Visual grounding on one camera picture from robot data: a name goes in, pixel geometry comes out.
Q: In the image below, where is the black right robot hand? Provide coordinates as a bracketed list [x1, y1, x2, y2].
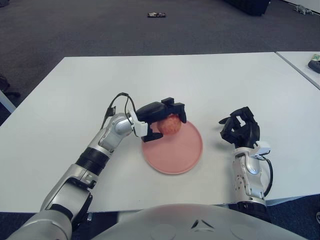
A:
[218, 106, 262, 148]

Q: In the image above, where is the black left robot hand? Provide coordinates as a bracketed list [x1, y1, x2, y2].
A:
[134, 96, 188, 143]

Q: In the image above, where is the red yellow apple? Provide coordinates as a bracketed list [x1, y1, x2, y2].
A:
[156, 114, 182, 135]

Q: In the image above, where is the pink round plate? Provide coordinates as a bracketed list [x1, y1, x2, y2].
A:
[141, 120, 203, 175]

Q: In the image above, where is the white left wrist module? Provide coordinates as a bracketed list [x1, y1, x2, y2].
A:
[126, 109, 149, 138]

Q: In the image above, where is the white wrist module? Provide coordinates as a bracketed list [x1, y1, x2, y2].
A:
[254, 141, 272, 157]
[126, 109, 149, 138]

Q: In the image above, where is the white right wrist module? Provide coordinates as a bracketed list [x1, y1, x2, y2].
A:
[254, 141, 272, 157]

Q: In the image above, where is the black handheld controller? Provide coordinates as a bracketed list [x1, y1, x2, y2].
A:
[307, 60, 320, 73]

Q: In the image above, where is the silver robot torso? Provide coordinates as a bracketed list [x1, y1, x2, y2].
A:
[72, 203, 306, 240]

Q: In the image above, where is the large black case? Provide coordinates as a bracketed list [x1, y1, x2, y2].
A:
[223, 0, 272, 17]

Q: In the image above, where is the white table leg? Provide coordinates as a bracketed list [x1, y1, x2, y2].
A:
[0, 89, 17, 115]

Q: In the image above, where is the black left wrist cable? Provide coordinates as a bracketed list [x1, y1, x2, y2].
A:
[99, 92, 137, 131]

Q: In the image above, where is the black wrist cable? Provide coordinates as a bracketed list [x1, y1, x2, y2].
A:
[263, 158, 274, 198]
[99, 92, 137, 131]

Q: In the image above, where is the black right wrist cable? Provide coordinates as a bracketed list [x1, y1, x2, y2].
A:
[263, 158, 274, 198]

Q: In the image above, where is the white table frame rail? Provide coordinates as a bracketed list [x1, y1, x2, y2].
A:
[264, 192, 320, 207]

